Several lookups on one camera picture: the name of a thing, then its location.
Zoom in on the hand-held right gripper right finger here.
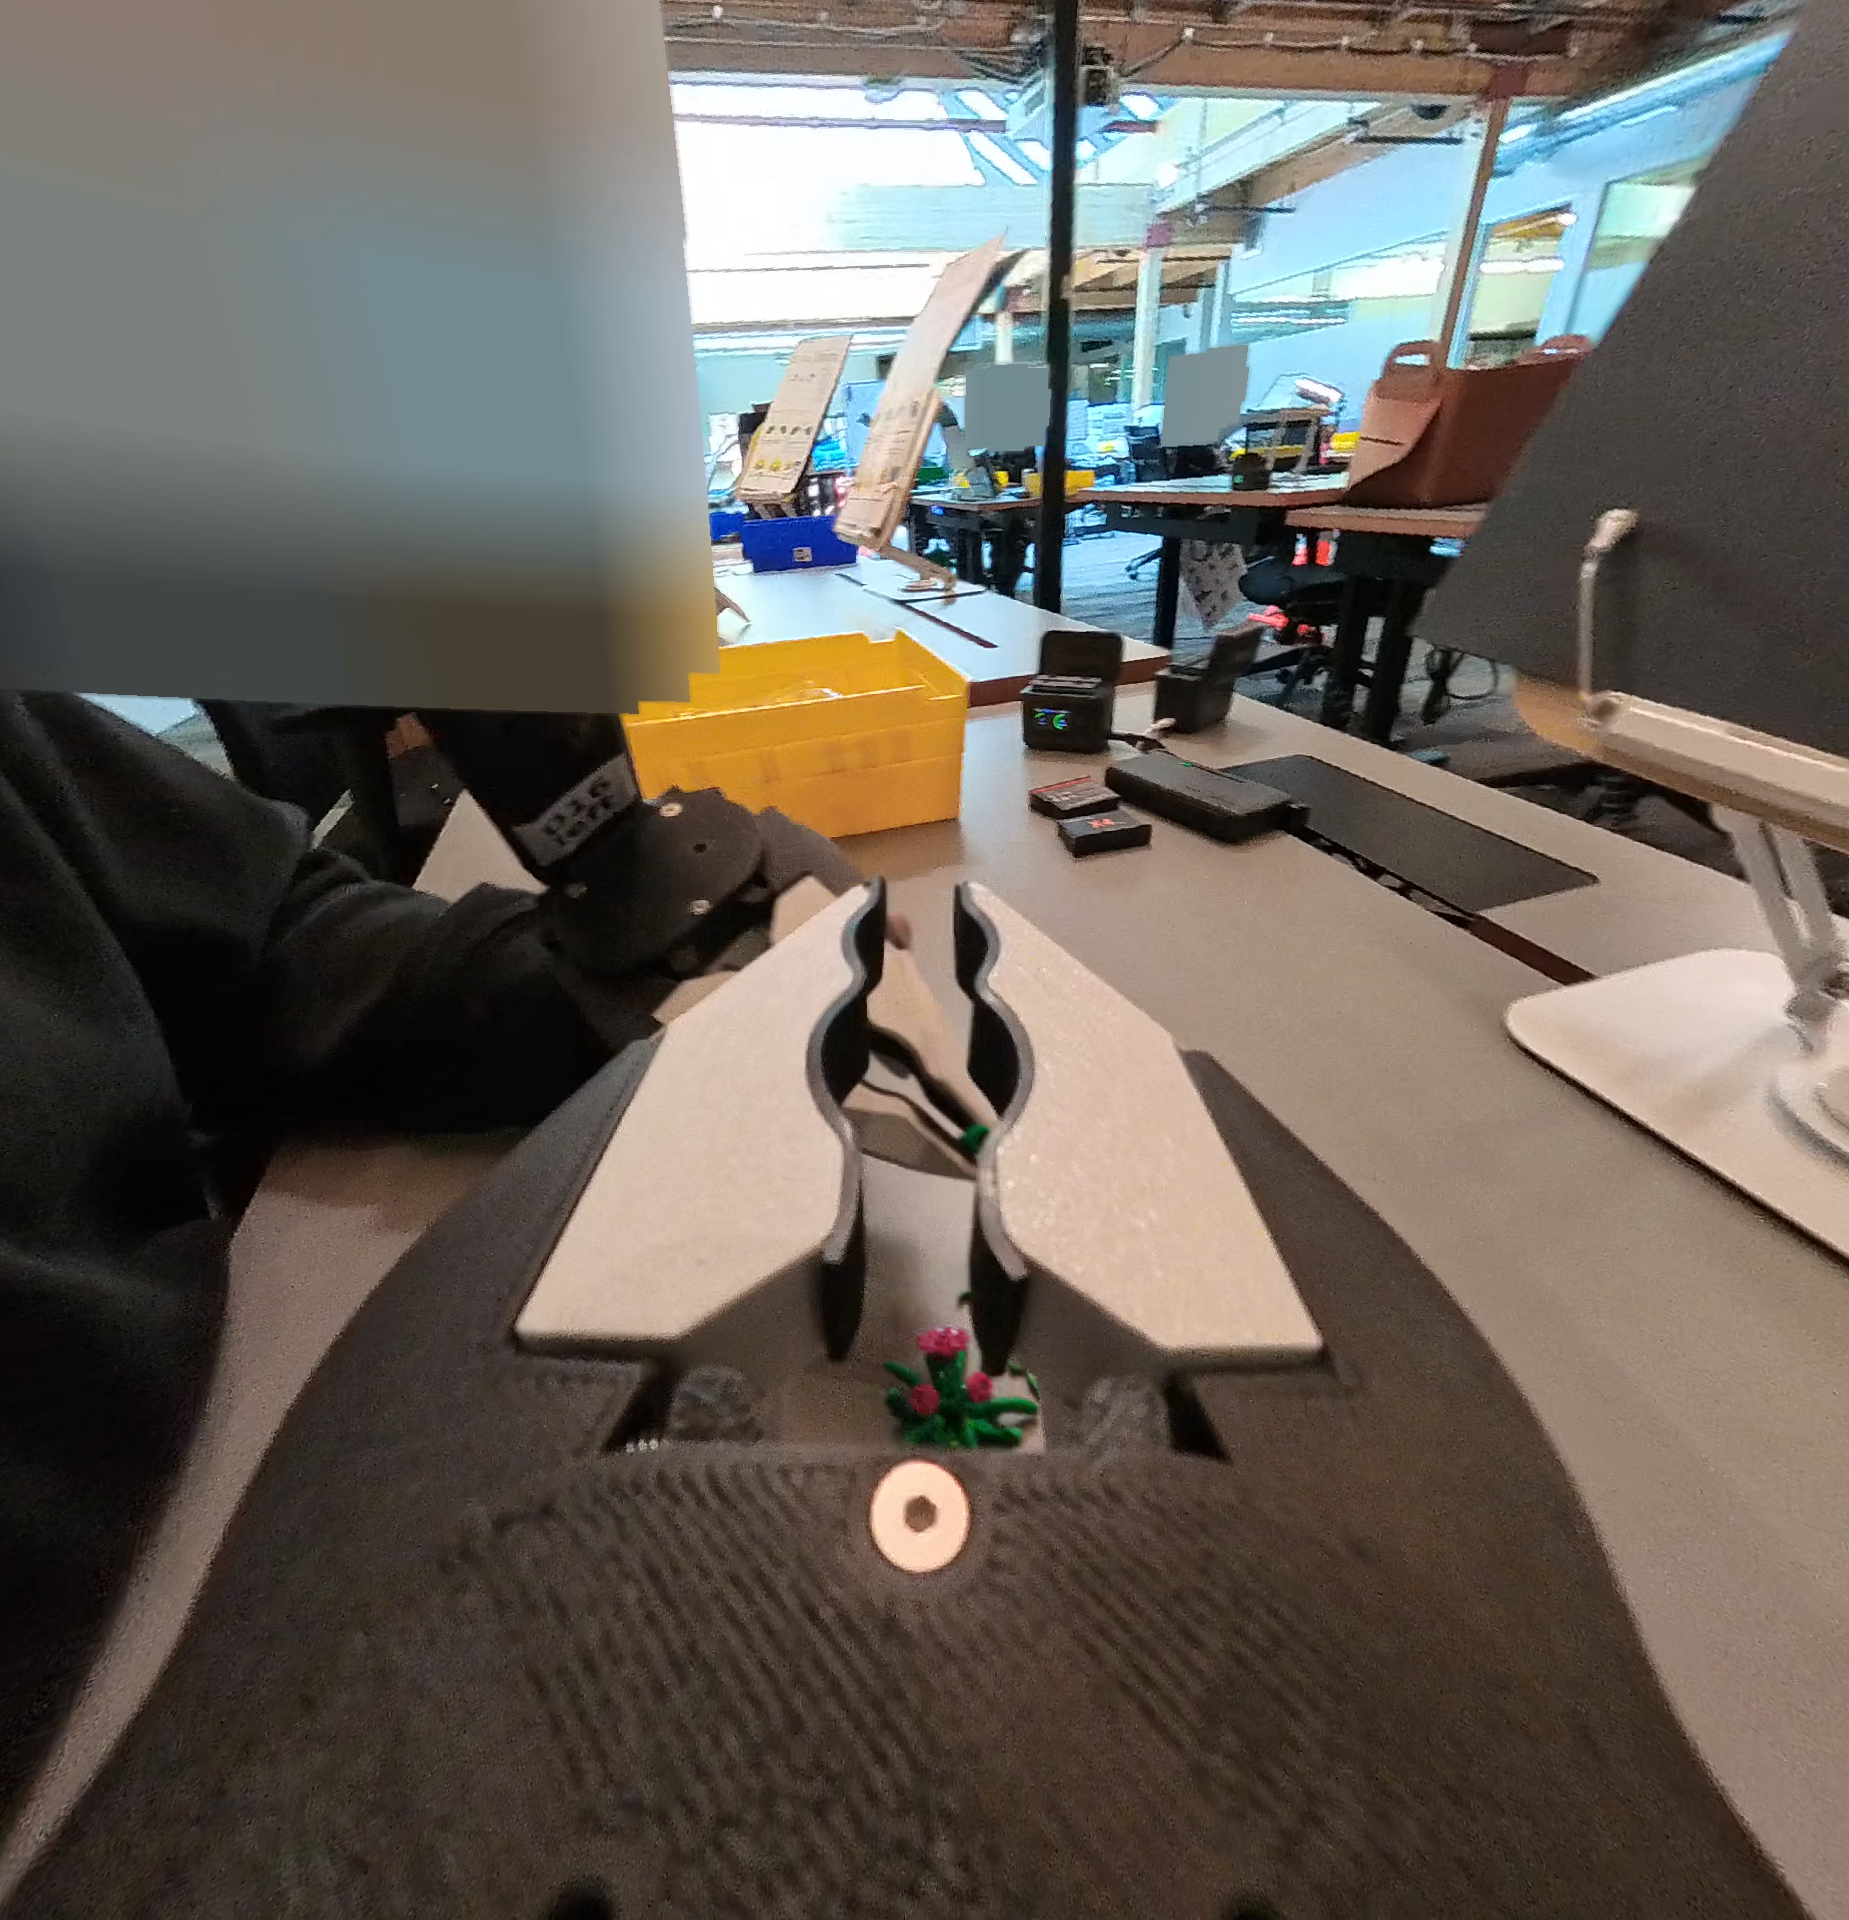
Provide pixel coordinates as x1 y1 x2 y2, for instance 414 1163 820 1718
948 883 1332 1379

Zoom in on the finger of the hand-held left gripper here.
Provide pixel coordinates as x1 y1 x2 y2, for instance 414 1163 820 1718
864 945 971 1129
858 1110 976 1188

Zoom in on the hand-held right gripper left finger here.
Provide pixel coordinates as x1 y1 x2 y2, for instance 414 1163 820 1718
510 879 891 1407

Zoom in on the person's left forearm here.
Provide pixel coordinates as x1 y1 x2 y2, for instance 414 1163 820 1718
188 817 672 1142

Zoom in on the large yellow plastic bin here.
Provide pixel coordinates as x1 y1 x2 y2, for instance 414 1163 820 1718
618 629 971 841

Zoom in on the pink flower leaf cluster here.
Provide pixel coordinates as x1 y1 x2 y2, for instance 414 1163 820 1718
883 1323 1044 1448

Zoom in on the black open charger case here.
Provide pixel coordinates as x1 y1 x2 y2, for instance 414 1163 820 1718
1017 629 1125 753
1154 620 1267 737

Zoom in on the small blue storage crate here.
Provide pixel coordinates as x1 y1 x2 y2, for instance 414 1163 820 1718
708 511 852 575

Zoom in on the pale work table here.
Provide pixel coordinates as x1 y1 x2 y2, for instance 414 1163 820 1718
708 553 1173 709

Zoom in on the short cardboard sheet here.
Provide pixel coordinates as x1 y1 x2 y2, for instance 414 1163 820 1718
735 333 853 503

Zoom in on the tall cardboard sheet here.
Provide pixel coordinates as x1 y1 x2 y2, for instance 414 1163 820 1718
831 230 1017 548

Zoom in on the white book stand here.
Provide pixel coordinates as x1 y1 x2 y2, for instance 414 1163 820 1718
1505 511 1849 1283

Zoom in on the wooden office desk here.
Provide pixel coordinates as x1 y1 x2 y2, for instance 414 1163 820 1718
909 469 1354 662
1282 501 1496 737

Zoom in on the person's black jacket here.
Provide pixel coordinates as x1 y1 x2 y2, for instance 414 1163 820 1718
0 688 565 1891

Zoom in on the black vertical pole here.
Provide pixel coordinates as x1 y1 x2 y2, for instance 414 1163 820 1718
1032 0 1091 616

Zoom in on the brown leather bag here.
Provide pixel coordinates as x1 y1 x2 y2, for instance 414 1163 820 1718
1345 337 1594 513

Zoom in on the black board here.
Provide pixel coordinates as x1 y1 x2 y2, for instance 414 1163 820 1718
1410 0 1849 767

